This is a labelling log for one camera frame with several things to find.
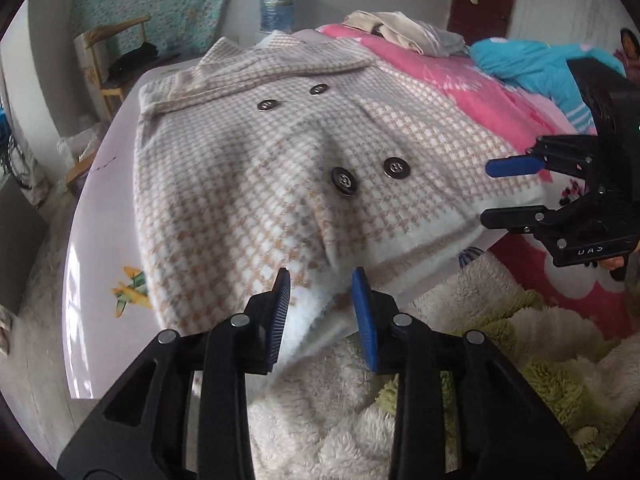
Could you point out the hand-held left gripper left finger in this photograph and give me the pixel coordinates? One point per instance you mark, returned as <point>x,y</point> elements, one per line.
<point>277,320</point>

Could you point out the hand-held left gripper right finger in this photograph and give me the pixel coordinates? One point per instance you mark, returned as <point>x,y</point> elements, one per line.
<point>365,320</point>

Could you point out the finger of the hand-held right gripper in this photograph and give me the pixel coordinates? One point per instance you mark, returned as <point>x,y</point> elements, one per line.
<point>512,166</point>
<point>515,217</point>

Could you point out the beige white houndstooth coat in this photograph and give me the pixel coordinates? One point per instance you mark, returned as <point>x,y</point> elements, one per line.
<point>225,185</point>

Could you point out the beige folded clothes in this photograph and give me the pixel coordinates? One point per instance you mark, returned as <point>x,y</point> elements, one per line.
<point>395,27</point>

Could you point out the person's right hand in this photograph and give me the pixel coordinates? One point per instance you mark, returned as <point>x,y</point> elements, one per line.
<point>614,264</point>

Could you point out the pink floral blanket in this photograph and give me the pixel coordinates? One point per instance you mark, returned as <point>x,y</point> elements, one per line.
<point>450,85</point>

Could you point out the teal garment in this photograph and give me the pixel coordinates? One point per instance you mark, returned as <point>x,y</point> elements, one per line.
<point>525,60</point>

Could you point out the white fluffy cloth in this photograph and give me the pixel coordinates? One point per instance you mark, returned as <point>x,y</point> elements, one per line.
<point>325,435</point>

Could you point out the grey garment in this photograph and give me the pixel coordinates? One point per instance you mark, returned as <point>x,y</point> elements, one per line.
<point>447,42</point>

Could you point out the brown door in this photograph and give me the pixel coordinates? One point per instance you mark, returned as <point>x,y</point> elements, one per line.
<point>490,10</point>

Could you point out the green fluffy cloth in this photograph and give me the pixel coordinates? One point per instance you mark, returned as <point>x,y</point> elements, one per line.
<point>565,390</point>

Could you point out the small wooden stool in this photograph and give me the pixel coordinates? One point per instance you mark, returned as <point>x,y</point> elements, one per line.
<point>80,172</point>

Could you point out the white plastic bag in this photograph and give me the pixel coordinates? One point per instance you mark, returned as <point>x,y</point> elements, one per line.
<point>80,145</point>

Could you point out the dark grey cabinet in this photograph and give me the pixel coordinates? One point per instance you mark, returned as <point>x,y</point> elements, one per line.
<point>20,240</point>

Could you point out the wooden chair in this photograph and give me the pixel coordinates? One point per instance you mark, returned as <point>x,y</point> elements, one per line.
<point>112,95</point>

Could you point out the blue water jug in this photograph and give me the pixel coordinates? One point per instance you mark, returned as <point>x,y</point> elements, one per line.
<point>276,7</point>

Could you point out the black bag on chair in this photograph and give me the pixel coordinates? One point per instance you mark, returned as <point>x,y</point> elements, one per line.
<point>132,57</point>

